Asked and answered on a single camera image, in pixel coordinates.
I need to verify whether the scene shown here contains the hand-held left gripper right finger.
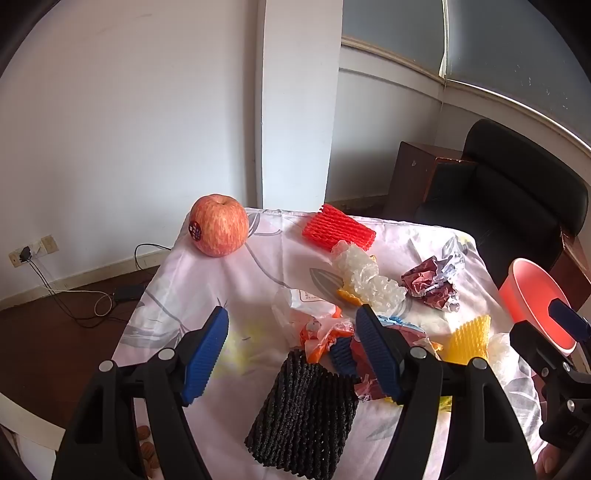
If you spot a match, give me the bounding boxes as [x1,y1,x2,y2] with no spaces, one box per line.
[355,304,539,480]

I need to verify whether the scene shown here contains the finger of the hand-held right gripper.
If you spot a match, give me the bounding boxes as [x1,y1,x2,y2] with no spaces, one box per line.
[547,298,591,343]
[509,320,583,394]

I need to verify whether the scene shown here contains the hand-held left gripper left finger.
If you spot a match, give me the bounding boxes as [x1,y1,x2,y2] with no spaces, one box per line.
[52,305,230,480]

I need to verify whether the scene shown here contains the pink plastic bucket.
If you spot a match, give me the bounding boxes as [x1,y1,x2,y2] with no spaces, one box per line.
[499,258,583,356]

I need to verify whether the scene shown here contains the white plastic bag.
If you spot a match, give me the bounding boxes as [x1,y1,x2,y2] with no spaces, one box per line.
[271,287,342,347]

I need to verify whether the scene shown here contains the red foam fruit net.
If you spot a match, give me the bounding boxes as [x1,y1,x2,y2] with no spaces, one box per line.
[302,204,376,252]

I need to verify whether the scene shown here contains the person's right hand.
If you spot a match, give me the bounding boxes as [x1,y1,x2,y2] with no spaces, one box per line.
[536,445,570,476]

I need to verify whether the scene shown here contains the red plastic wrapper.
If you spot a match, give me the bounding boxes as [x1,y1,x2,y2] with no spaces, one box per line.
[351,337,399,403]

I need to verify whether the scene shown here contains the blue foam fruit net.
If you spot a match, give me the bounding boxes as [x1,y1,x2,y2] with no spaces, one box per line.
[329,316,428,379]

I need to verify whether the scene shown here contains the orange snack wrapper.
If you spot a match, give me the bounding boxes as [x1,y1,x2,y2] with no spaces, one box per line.
[300,318,356,363]

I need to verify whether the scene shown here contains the yellow foam fruit net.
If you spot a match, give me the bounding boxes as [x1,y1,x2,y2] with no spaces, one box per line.
[441,315,491,366]

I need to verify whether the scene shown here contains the clear bubble wrap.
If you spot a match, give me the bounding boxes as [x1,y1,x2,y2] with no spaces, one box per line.
[331,240,408,319]

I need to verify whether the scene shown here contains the floral pink tablecloth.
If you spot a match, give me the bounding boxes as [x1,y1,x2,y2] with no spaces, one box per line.
[111,207,546,480]

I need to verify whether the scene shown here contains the black foam fruit net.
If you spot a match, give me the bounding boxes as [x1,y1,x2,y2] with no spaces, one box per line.
[244,349,360,480]

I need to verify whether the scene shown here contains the crumpled maroon foil wrapper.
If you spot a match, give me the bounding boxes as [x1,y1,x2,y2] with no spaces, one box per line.
[401,253,467,313]

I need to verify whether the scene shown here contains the brown nuts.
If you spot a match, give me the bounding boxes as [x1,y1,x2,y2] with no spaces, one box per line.
[137,425,158,468]

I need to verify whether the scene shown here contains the black leather wooden armchair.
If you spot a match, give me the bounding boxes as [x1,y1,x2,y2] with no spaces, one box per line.
[383,119,591,296]

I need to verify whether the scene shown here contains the red apple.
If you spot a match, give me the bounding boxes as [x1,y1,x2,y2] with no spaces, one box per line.
[189,194,249,258]

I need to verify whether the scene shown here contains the frosted window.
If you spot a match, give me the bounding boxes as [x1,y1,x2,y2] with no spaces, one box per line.
[341,0,591,153]

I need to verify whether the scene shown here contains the black power adapter with cable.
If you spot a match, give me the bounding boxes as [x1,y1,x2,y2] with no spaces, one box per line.
[23,244,172,329]

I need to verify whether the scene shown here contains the wall socket plate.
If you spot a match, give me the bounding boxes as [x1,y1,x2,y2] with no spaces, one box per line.
[8,234,59,267]

